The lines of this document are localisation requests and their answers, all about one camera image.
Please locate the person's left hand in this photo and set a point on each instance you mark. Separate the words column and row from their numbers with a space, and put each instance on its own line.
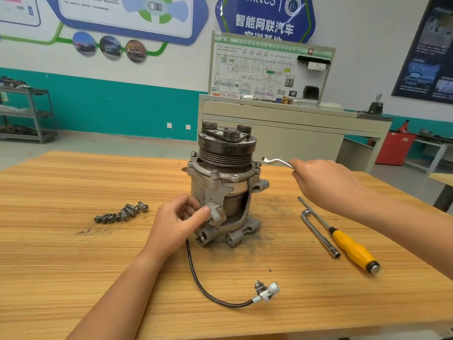
column 170, row 226

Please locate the person's right hand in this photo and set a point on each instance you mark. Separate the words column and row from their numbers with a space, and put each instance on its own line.
column 329, row 186

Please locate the silver L-shaped socket wrench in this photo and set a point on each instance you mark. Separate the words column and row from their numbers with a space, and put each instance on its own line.
column 320, row 233

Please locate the silver combination wrench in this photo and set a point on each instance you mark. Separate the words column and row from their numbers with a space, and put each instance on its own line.
column 276, row 161

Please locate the grey metal compressor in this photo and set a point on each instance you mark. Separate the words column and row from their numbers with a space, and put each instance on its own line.
column 226, row 180

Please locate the person's left forearm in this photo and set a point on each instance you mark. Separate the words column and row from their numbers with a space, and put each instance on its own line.
column 113, row 301

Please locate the person's right forearm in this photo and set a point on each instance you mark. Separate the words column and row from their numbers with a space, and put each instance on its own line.
column 410, row 240

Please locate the beige workbench cabinet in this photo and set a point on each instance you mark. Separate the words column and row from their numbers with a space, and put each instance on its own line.
column 297, row 127

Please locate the red cabinet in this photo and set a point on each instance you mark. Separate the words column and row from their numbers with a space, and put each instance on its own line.
column 396, row 147

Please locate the small black device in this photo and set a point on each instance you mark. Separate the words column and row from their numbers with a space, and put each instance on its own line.
column 374, row 106

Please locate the wooden side table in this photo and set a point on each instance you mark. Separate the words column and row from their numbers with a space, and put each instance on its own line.
column 442, row 187

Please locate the white wiring display board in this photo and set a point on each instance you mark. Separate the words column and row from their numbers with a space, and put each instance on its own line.
column 244, row 67

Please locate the grey metal shelf cart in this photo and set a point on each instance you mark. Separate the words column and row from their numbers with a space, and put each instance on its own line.
column 25, row 113

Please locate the blue rounded infographic panel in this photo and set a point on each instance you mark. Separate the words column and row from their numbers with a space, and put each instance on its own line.
column 106, row 14

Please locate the dark wall poster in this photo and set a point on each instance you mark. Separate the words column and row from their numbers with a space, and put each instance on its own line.
column 428, row 53

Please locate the round photo wall decal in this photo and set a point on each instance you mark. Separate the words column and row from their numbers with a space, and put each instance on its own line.
column 110, row 46
column 136, row 51
column 84, row 43

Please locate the blue hexagon wall sign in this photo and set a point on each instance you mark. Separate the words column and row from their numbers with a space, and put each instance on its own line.
column 262, row 14

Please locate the white infographic wall panel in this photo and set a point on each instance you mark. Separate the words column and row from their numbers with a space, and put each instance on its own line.
column 18, row 7

